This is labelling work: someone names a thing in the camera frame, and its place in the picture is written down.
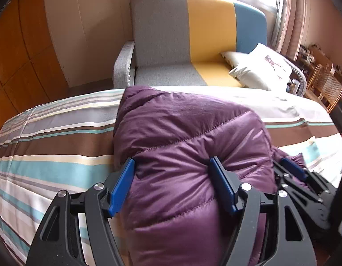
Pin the grey yellow blue sofa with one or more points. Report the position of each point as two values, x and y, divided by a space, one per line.
162 33

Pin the cluttered wooden desk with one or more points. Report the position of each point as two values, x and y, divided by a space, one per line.
317 55

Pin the wooden wardrobe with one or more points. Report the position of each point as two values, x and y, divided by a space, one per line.
16 55

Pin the plain beige pillow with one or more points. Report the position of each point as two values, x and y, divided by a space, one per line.
234 57

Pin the striped bed sheet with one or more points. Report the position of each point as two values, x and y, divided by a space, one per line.
57 144

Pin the pink patterned curtain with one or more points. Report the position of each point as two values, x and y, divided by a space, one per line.
292 16

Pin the white printed pillow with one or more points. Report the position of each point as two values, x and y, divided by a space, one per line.
265 66

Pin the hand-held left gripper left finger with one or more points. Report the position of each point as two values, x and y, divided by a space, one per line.
122 185

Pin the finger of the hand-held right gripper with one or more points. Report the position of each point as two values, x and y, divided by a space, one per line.
294 166
298 191

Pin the rattan chair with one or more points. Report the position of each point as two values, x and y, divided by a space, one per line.
330 88

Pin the purple puffer jacket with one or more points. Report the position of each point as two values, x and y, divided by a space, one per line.
187 149

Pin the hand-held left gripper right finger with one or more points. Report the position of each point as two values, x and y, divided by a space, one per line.
222 188

